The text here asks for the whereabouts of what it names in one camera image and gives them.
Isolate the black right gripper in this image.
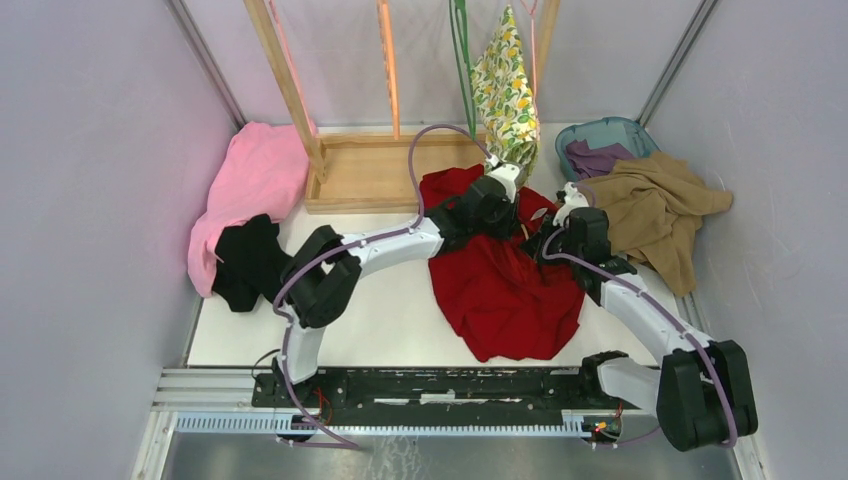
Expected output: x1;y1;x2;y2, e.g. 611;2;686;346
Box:
521;214;582;268

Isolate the red garment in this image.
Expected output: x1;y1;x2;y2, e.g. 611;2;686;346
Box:
428;188;585;362

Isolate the lemon print skirt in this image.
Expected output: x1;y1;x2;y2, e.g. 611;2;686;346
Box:
470;5;540;176

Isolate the green wire hanger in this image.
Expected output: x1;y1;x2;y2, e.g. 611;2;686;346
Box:
448;0;477;137

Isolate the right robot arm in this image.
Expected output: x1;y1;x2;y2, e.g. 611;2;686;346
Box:
523;207;759;452

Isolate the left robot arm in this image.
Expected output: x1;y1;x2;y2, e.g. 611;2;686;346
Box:
272;173;518;407

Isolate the pink hanger on rack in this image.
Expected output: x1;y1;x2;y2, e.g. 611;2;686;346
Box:
267;0;317;136

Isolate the purple cloth in basket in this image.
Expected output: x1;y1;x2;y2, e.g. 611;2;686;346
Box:
564;140;635;180

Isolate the tan garment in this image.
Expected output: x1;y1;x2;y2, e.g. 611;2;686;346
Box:
583;151;734;297

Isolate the teal plastic basket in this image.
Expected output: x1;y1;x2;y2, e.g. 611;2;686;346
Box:
554;117;660;182

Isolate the wooden clothes rack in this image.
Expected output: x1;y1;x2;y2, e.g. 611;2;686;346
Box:
241;0;563;215

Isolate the pink garment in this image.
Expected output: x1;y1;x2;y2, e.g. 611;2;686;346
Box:
187;122;310;298

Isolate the black cloth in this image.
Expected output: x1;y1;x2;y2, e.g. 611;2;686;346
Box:
212;214;291;313

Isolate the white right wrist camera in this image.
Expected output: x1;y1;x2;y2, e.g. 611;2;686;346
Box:
552;182;596;227

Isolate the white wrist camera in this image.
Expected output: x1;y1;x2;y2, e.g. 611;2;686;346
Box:
552;182;596;227
483;155;528;203

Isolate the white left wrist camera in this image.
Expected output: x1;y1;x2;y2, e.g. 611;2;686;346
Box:
483;155;528;203

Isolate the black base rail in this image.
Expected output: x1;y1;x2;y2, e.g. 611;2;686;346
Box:
251;367;638;429

